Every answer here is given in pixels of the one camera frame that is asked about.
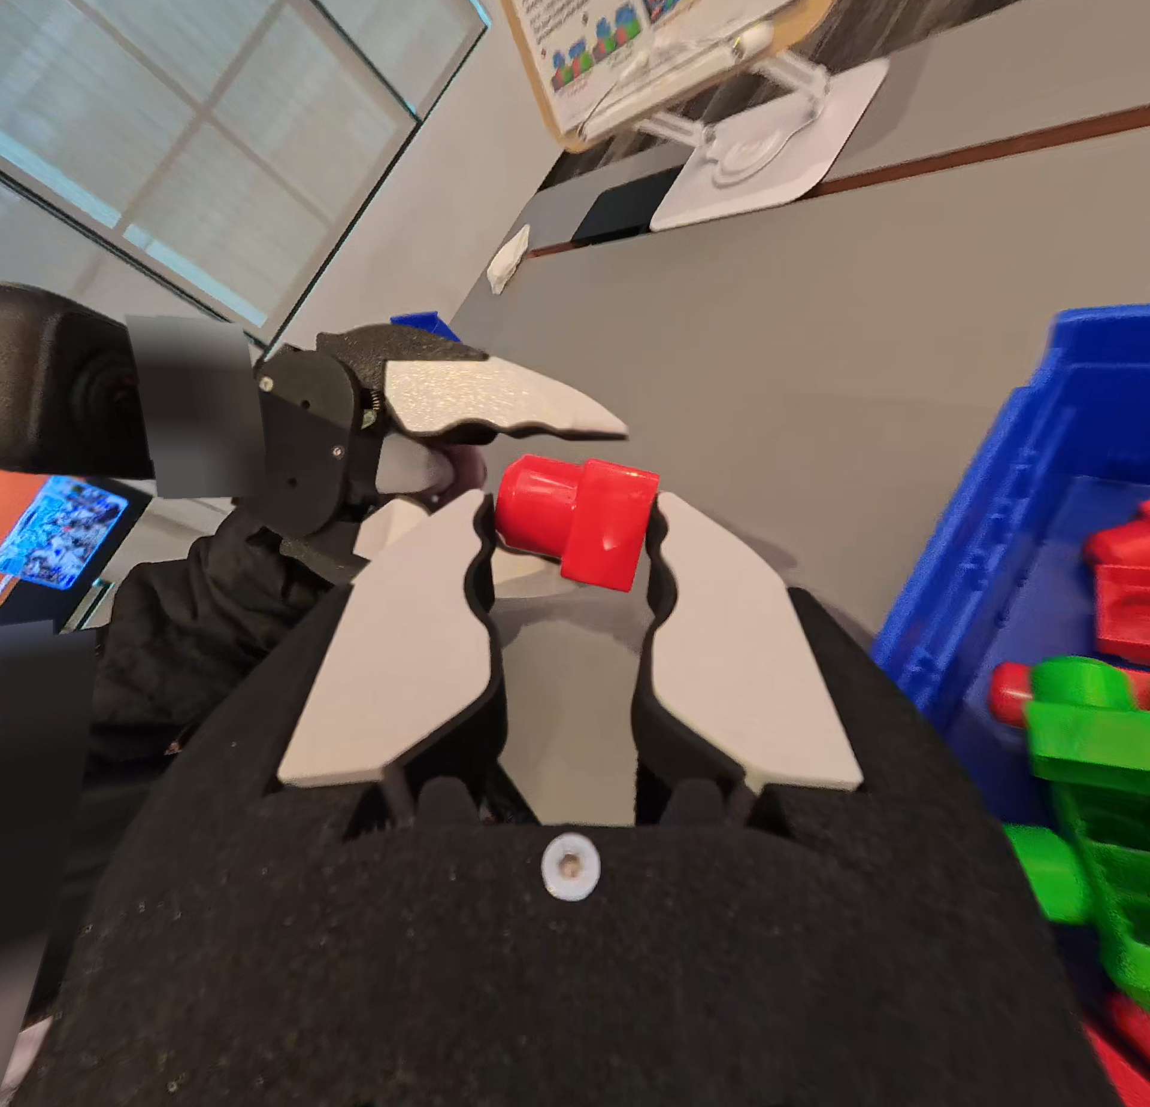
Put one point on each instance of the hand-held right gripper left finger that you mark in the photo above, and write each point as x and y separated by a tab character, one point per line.
386	667

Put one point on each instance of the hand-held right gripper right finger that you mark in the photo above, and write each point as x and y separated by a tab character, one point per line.
751	667

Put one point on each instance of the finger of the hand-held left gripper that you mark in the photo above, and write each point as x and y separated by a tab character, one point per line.
416	497
495	403

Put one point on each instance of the blue storage bin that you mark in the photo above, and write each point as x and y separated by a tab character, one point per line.
979	567
428	325

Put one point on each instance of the red mega block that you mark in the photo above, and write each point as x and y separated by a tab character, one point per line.
578	517

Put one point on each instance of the cluster of mega blocks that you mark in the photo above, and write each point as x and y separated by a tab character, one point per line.
1096	765

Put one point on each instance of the white cloth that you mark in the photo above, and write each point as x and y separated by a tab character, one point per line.
509	260

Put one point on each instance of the dark tablet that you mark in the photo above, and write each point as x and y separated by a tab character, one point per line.
620	209

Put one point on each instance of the computer monitor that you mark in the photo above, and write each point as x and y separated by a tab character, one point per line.
63	531

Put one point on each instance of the glass window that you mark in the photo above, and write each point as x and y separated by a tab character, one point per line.
198	119

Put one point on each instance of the instruction sheet board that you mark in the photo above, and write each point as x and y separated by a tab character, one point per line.
629	28

